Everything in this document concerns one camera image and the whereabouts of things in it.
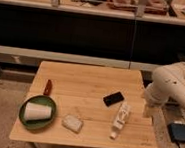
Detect wooden table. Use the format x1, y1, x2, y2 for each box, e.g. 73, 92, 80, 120
9, 61, 158, 148

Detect red tray on shelf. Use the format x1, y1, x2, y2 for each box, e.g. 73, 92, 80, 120
107, 0, 169, 15

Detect white sponge block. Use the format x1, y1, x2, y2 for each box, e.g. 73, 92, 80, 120
62, 115, 83, 133

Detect dark blue box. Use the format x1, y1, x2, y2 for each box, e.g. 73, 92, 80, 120
167, 123, 185, 143

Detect green frying pan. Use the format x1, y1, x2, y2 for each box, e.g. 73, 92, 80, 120
19, 95, 57, 130

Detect black smartphone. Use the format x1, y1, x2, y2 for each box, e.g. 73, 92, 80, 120
103, 92, 124, 107

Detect long wooden shelf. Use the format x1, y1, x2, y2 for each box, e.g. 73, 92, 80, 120
0, 0, 185, 27

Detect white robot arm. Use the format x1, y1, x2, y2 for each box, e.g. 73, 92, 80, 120
143, 61, 185, 118

